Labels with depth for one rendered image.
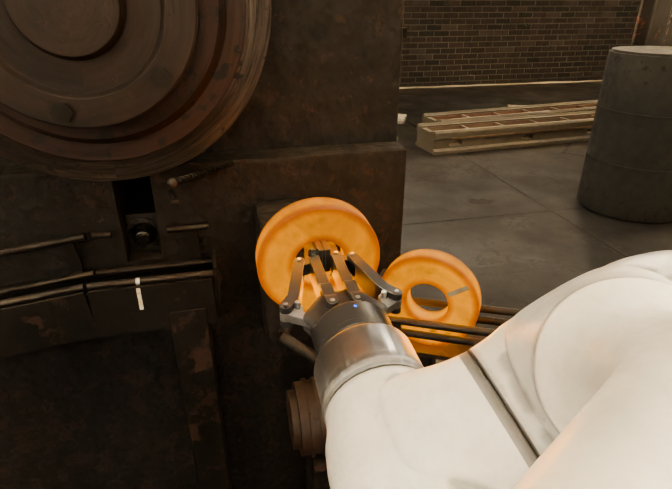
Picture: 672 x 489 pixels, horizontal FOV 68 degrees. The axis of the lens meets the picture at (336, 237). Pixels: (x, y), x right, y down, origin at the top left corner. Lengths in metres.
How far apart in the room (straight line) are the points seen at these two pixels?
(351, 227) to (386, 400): 0.29
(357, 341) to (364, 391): 0.05
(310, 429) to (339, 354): 0.46
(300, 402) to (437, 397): 0.54
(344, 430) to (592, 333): 0.17
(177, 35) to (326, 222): 0.28
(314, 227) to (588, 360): 0.38
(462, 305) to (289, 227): 0.30
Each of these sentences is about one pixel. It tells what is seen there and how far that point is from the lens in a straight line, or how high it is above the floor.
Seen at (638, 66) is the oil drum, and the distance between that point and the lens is 3.06.
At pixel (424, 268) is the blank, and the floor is 0.76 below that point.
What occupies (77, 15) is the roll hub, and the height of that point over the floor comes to 1.10.
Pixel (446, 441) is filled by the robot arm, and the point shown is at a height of 0.88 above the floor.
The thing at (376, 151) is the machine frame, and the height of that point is 0.87.
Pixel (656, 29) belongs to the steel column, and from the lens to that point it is 4.85.
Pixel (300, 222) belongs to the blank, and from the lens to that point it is 0.58.
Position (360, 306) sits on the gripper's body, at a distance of 0.45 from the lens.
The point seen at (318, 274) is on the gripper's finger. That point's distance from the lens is 0.54.
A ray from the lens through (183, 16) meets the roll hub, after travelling 0.65.
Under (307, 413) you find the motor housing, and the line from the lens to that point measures 0.85.
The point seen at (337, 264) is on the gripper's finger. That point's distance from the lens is 0.55.
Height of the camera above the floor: 1.11
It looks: 25 degrees down
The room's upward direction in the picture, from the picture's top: straight up
